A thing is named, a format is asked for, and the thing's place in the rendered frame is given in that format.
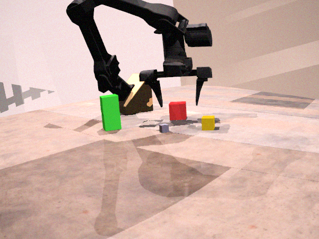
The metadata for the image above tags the green block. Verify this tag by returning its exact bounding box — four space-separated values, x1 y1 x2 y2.
102 112 121 131
100 94 120 114

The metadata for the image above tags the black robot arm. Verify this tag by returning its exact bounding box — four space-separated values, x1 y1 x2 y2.
66 0 212 101

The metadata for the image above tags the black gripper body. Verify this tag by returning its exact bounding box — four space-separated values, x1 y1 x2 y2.
139 47 212 82

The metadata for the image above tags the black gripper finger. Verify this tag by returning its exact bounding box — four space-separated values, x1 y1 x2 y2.
195 78 208 106
145 80 163 107

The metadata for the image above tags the red block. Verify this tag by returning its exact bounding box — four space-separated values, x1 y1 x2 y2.
169 101 187 120

